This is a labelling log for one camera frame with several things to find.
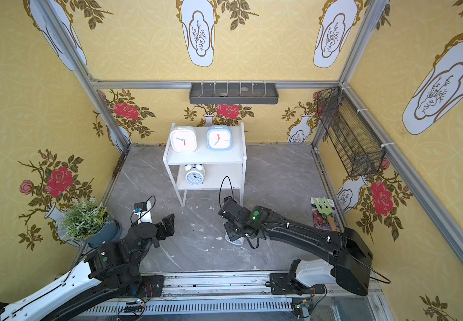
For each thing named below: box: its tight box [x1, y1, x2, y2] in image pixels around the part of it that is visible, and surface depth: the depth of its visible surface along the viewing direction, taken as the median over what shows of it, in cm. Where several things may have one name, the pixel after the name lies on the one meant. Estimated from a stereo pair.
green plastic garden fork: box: [313, 196, 336, 226], surface depth 97 cm
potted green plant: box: [44, 196, 122, 248], surface depth 75 cm
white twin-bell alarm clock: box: [184, 163, 206, 186], surface depth 81 cm
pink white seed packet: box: [310, 196, 341, 232], surface depth 94 cm
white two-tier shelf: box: [162, 121, 247, 208], surface depth 73 cm
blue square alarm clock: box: [206, 125, 233, 152], surface depth 72 cm
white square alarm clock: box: [169, 125, 197, 154], surface depth 71 cm
